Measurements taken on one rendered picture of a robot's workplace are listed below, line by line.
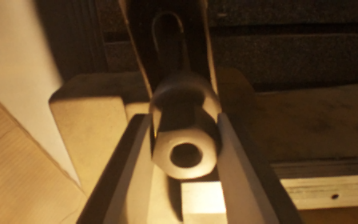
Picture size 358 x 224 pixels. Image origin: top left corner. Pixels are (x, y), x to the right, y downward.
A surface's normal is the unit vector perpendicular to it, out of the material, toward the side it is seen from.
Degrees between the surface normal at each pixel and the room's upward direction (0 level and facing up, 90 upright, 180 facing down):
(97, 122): 0
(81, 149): 0
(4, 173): 77
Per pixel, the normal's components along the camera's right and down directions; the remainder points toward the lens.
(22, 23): 0.87, 0.20
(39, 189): 0.89, -0.22
